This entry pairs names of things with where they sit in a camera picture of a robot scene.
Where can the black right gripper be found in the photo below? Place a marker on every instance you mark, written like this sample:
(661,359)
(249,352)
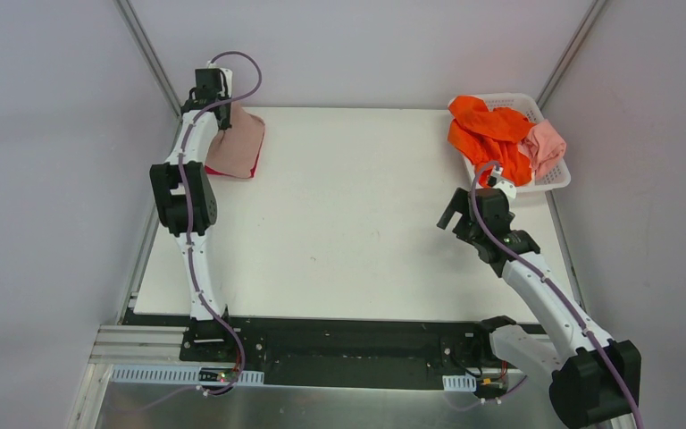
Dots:
(458,219)

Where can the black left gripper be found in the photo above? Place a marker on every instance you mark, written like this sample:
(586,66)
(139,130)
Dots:
(222,116)

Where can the orange t-shirt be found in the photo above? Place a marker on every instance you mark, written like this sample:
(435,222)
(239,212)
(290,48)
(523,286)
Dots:
(482,135)

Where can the beige pink printed t-shirt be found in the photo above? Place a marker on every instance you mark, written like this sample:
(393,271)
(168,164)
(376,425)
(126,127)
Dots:
(236,145)

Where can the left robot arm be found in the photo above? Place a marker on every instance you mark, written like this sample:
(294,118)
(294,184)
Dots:
(187,208)

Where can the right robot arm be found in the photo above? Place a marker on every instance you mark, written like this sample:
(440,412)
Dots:
(562,331)

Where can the folded red t-shirt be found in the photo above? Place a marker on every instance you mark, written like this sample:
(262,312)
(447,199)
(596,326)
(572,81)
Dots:
(242,172)

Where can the white plastic laundry basket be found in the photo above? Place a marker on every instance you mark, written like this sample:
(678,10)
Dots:
(559,177)

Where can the light pink t-shirt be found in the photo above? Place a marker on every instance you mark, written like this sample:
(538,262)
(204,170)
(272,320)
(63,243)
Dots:
(544,147)

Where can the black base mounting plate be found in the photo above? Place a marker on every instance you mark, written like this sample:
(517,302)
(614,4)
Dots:
(398,355)

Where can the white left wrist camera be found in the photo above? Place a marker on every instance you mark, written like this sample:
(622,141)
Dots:
(219,79)

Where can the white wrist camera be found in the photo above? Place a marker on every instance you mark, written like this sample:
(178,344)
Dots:
(497,181)
(219,79)

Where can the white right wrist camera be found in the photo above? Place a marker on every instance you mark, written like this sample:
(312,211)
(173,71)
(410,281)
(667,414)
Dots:
(497,181)

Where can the left corner aluminium post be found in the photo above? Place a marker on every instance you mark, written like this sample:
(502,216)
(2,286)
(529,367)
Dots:
(145,46)

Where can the corner aluminium post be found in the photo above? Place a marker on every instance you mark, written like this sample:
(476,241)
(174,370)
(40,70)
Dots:
(572,49)
(145,46)

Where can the right corner aluminium post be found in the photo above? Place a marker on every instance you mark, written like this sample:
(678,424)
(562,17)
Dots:
(572,49)

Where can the aluminium frame rail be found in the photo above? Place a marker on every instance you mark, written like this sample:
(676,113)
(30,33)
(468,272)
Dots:
(166,371)

